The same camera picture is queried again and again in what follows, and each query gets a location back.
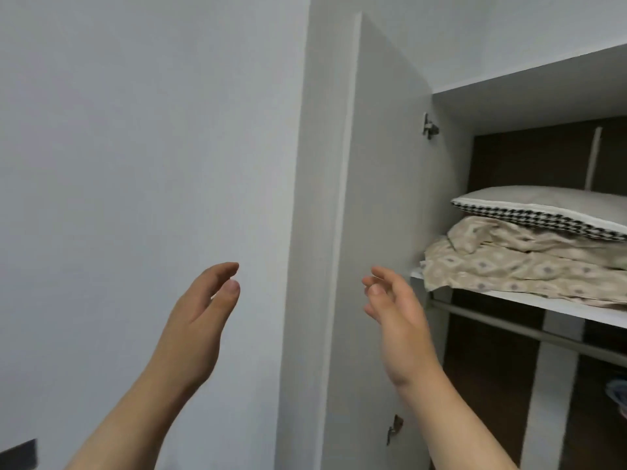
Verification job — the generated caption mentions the person's left hand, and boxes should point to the person's left hand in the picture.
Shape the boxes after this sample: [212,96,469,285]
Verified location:
[143,261,241,393]

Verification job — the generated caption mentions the person's right hand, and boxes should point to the person's right hand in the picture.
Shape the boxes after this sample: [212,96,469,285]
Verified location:
[362,266,442,388]

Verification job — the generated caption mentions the person's right forearm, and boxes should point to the person's right forearm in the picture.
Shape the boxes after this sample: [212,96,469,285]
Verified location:
[393,358,518,470]

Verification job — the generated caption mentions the person's left forearm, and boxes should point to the person's left forearm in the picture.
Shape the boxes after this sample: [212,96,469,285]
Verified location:
[65,368,198,470]

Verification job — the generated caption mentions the white wardrobe door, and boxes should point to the white wardrobe door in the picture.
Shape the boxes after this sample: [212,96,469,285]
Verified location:
[318,12,435,470]

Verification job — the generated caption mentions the beige patterned blanket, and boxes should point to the beige patterned blanket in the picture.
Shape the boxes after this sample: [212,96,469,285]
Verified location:
[420,215,627,309]

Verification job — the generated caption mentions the beige pillow with houndstooth edge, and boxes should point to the beige pillow with houndstooth edge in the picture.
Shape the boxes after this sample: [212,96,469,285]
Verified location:
[451,185,627,242]

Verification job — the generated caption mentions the white wardrobe shelf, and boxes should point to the white wardrobe shelf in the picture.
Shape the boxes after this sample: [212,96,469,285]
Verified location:
[410,266,627,330]

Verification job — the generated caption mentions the white wardrobe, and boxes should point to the white wardrobe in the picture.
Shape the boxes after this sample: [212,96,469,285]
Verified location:
[409,41,627,470]

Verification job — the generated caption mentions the metal hanging rail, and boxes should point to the metal hanging rail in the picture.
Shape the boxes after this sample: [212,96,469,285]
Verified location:
[426,298,627,369]

